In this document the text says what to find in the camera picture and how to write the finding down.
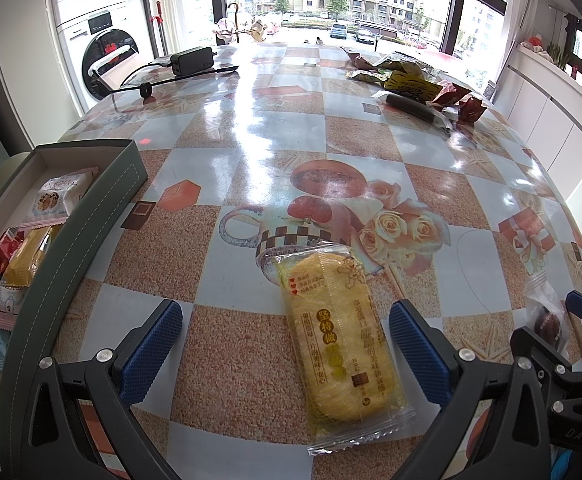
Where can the blue grey parked car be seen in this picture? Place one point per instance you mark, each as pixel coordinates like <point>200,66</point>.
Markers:
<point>338,30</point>

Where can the pink cookie packet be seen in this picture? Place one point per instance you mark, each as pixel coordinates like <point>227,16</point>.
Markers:
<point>58,195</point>

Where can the yellow cake packet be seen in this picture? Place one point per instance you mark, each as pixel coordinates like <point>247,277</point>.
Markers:
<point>336,350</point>

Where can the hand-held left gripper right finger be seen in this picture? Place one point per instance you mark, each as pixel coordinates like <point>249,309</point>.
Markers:
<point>416,355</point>

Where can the white chair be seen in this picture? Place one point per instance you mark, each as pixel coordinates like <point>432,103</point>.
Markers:
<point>113,67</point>

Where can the green plant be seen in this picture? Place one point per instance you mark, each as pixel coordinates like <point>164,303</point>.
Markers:
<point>558,53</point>

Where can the olive green foil bag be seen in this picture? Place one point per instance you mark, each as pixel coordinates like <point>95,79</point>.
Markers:
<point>406,61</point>

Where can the red and white cloth bundle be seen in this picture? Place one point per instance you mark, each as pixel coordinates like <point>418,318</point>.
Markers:
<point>536,42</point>

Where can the white cabinet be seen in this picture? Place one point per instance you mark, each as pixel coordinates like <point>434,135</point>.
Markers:
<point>556,110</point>

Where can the grey storage box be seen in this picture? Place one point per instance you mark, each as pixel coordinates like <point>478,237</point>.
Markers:
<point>96,220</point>

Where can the long dark snack packet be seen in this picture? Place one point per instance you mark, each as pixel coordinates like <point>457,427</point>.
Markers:
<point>413,106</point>

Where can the checkered printed tablecloth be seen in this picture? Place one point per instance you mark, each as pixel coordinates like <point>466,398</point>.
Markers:
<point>251,160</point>

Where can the white washing machine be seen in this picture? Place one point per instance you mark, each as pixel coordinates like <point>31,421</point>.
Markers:
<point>86,30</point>

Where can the small brown snack packet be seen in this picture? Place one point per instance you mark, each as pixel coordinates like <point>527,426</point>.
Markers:
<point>358,60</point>

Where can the pink plastic basin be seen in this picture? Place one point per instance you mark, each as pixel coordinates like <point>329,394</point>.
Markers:
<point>438,55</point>

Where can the dark parked car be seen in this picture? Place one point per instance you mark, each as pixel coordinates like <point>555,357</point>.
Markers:
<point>366,36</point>

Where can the yellow printed snack packet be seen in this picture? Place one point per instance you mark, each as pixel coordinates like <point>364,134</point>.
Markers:
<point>411,86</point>

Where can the grey patterned board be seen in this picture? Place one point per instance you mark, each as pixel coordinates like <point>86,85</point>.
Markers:
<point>491,89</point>

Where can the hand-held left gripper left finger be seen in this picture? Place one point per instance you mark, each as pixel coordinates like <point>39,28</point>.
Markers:
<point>151,352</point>

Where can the clear packet with dark cake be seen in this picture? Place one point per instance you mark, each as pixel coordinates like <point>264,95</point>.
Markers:
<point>546,310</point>

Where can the yellow green snack packet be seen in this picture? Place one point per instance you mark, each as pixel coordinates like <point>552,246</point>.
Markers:
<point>368,76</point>

